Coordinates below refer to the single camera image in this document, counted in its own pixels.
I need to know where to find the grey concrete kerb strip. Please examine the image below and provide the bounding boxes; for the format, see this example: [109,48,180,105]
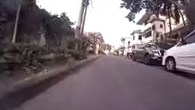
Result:
[0,46,103,110]

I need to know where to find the dark grey car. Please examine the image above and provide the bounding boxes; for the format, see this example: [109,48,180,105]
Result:
[130,42,165,67]

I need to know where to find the utility pole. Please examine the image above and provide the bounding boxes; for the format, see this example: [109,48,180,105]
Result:
[74,0,92,41]

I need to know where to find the pinkish building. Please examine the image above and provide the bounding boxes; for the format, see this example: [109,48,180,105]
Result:
[82,31,107,56]

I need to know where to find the grey asphalt road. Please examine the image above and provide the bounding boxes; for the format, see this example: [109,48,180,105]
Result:
[9,47,195,110]

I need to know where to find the white multi-storey building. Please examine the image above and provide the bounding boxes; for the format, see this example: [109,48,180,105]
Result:
[117,10,190,62]

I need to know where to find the overgrown stone wall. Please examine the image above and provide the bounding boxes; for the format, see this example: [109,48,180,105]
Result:
[0,0,94,88]

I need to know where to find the large white car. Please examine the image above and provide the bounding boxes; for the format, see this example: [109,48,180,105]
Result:
[160,18,195,77]

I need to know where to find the thin pale pole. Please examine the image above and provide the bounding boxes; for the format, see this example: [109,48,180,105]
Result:
[11,0,28,45]

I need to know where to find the overhanging dark trees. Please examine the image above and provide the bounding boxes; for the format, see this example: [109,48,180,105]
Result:
[109,0,195,50]

